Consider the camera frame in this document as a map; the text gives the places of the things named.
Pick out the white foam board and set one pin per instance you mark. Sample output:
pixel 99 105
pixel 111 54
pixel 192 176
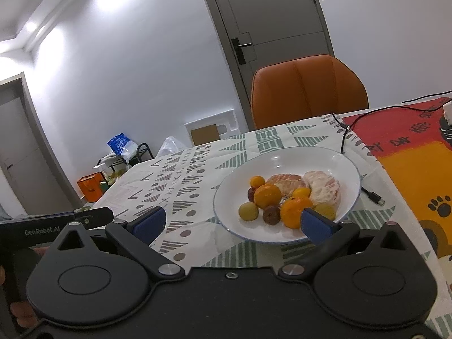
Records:
pixel 226 118

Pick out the person's left hand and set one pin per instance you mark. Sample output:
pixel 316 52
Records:
pixel 22 314

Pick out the plain grey door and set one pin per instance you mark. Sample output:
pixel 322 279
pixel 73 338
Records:
pixel 21 148

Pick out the peeled pomelo segment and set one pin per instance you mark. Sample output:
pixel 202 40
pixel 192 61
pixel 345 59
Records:
pixel 323 189

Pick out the large orange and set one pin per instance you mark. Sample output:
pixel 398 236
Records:
pixel 267 196

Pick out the brown cardboard piece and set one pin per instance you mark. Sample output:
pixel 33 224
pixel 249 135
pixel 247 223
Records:
pixel 204 134

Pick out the red cartoon printed mat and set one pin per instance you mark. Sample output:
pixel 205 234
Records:
pixel 399 169

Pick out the white plate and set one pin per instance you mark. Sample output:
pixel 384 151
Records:
pixel 282 159

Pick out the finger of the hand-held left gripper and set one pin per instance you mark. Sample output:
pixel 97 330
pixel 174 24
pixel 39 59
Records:
pixel 99 215

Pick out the black metal rack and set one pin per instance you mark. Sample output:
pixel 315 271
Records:
pixel 152 152

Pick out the grey door with lock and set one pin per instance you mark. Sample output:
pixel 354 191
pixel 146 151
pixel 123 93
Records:
pixel 275 7

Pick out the peeled orange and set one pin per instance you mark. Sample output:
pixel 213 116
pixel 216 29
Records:
pixel 286 183

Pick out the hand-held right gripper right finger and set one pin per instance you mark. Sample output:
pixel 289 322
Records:
pixel 316 226

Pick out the brown jujube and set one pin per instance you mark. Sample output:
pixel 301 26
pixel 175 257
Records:
pixel 271 215

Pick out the green box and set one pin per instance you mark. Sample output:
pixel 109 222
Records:
pixel 103 186

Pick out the orange box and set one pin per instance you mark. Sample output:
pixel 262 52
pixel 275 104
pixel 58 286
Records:
pixel 90 187

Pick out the clear white plastic bag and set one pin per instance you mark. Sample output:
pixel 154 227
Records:
pixel 169 146

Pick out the white charger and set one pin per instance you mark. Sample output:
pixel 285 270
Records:
pixel 447 111

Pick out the blue white plastic bag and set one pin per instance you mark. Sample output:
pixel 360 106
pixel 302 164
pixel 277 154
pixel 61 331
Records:
pixel 118 143

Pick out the white crumpled bag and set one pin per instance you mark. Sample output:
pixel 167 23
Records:
pixel 107 160

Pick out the small tangerine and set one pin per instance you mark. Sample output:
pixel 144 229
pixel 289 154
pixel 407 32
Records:
pixel 293 212

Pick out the orange chair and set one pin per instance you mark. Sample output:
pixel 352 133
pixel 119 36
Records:
pixel 307 88

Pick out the green jujube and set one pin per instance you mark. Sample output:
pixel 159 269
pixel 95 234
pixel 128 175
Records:
pixel 248 212
pixel 325 210

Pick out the yellow kumquat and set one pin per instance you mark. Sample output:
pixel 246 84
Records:
pixel 257 181
pixel 301 193

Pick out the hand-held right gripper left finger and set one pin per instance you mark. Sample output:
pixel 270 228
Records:
pixel 152 224

